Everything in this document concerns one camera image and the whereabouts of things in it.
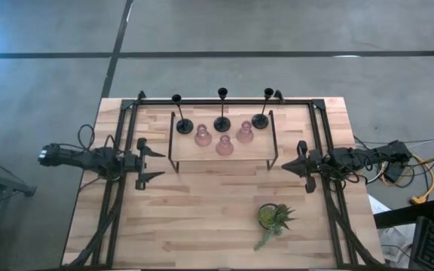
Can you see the black metal rig frame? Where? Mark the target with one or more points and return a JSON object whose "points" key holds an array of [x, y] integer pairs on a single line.
{"points": [[239, 101]]}

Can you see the black metal stand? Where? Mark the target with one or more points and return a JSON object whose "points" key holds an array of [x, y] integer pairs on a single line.
{"points": [[13, 184]]}

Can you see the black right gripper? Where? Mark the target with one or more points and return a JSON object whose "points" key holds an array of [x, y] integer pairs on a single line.
{"points": [[309, 165]]}

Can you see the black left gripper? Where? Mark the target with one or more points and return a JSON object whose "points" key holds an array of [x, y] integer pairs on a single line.
{"points": [[141, 163]]}

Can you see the black frame end bracket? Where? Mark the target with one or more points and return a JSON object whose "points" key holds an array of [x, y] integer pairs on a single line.
{"points": [[279, 96], [141, 95]]}

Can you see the succulent plant in black pot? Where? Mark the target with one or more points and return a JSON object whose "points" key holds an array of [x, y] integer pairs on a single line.
{"points": [[268, 216]]}

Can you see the white plastic bag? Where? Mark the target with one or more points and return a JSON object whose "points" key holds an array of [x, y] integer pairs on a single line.
{"points": [[394, 241]]}

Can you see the tall black candlestick holder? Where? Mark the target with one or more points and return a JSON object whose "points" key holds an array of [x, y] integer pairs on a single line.
{"points": [[222, 124], [260, 121], [184, 126]]}

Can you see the pink glass candle holder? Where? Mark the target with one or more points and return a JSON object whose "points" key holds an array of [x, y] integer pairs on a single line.
{"points": [[224, 147], [203, 137], [245, 134]]}

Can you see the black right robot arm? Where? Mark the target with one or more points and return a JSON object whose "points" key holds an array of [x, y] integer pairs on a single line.
{"points": [[394, 150]]}

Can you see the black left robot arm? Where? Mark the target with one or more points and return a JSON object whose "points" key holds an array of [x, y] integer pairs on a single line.
{"points": [[89, 160]]}

